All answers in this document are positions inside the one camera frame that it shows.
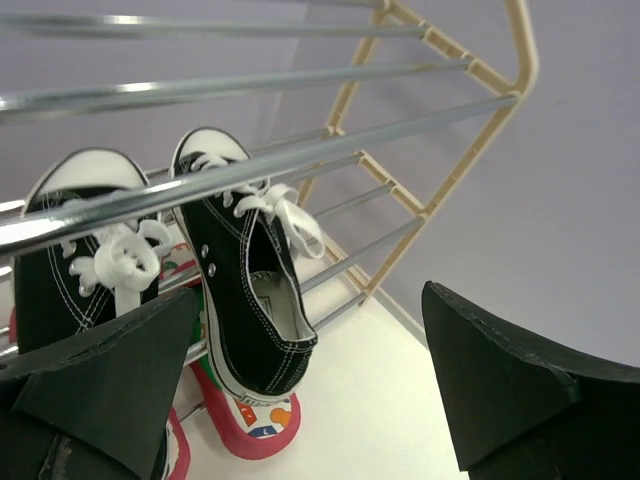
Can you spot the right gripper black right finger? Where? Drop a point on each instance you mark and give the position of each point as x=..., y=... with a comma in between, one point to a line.
x=521, y=406

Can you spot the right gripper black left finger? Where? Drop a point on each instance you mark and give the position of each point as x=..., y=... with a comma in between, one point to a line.
x=100, y=385

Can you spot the black canvas sneaker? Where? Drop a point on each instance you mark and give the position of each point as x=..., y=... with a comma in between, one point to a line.
x=77, y=284
x=244, y=240

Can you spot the cream shoe shelf with metal rods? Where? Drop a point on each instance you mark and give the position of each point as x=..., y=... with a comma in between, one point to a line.
x=396, y=43

